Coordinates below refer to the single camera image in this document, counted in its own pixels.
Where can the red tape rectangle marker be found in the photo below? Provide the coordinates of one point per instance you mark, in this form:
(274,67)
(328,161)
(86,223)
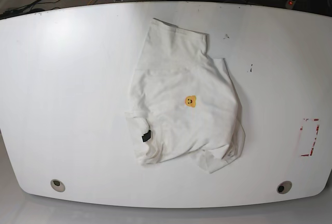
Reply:
(308,136)

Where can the white printed T-shirt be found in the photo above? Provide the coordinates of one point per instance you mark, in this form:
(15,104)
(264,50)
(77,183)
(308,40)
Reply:
(183,103)

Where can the right table cable grommet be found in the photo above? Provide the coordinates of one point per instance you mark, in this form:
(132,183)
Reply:
(284,187)

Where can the left table cable grommet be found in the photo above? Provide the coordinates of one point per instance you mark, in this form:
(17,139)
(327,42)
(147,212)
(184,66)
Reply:
(57,185)

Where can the table cable grommet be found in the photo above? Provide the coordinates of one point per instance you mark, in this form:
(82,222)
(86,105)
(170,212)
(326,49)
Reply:
(57,185)
(284,187)

